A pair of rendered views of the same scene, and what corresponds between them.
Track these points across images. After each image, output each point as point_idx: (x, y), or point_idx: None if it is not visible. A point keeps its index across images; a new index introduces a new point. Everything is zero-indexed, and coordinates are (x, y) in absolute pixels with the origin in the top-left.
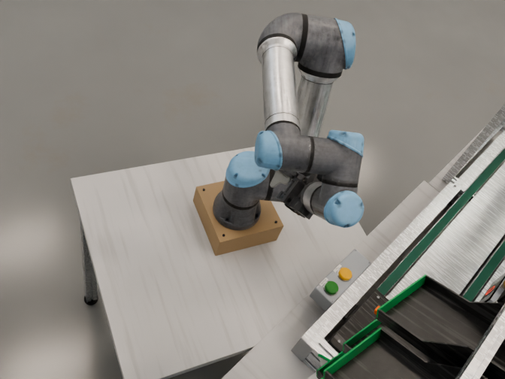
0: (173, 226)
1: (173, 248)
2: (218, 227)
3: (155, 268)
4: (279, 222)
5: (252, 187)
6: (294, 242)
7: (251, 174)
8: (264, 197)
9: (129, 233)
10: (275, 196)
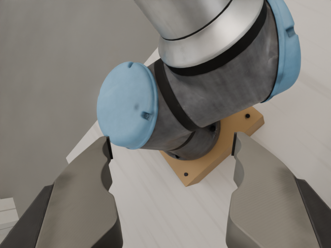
0: (146, 165)
1: (155, 191)
2: (176, 164)
3: (148, 223)
4: (252, 113)
5: (151, 139)
6: (293, 112)
7: (125, 125)
8: (190, 132)
9: (115, 191)
10: (207, 123)
